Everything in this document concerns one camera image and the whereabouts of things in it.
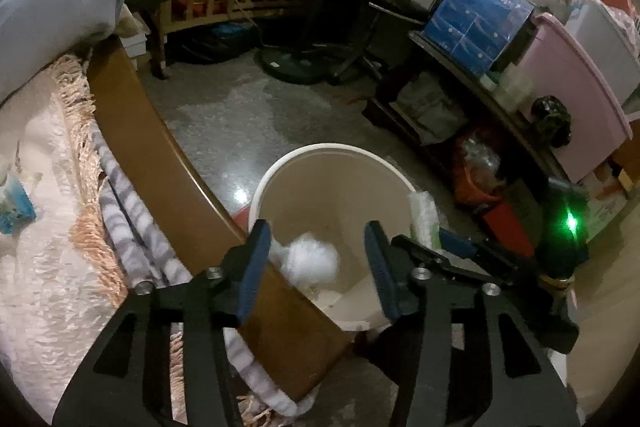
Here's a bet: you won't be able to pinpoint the dark wooden table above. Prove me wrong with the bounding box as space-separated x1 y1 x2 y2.
362 29 572 208

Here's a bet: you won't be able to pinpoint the red box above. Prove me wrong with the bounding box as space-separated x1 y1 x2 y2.
481 198 537 259

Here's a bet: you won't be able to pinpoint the pink storage bin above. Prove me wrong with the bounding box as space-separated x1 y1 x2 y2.
501 12 634 184

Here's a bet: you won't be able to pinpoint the pink fringed blanket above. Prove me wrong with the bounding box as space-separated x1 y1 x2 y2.
0 54 132 425

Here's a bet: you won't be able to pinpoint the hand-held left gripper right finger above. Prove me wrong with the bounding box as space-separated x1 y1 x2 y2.
364 221 583 427

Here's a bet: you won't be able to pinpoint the dark fan base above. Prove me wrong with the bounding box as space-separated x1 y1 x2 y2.
257 46 347 86

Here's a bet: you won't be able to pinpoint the white plastic bucket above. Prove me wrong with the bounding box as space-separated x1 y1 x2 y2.
248 143 432 333

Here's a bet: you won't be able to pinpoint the red plastic bag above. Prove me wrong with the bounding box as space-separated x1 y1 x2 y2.
451 131 507 208

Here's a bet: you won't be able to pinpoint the black camouflage bundle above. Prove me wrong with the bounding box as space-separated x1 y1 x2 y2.
530 95 572 148

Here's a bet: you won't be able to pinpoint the dark bag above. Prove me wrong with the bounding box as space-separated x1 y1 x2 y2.
171 21 257 64

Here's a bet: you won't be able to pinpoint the grey striped blanket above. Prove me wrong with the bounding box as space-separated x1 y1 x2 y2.
90 132 301 417

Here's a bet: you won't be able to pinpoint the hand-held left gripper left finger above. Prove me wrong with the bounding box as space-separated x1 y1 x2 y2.
52 219 273 427

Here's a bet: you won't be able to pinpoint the white printed sack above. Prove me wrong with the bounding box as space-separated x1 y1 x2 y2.
394 73 469 144

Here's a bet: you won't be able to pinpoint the blue tissue pack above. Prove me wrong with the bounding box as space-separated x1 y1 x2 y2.
421 0 536 78

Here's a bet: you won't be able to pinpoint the white storage box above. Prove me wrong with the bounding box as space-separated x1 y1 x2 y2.
565 0 640 124

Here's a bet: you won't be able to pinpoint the white fluffy pad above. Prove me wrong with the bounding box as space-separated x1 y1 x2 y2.
409 190 443 250

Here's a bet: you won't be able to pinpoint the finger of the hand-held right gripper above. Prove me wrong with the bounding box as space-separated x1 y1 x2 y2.
439 228 540 282
391 234 538 295

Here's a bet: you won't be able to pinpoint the wooden bed frame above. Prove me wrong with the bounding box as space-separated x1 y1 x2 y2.
87 36 353 403

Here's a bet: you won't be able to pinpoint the clear plastic containers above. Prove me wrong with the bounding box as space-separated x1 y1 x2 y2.
479 63 532 114

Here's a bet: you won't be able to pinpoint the white tissue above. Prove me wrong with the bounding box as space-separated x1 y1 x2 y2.
270 232 342 290

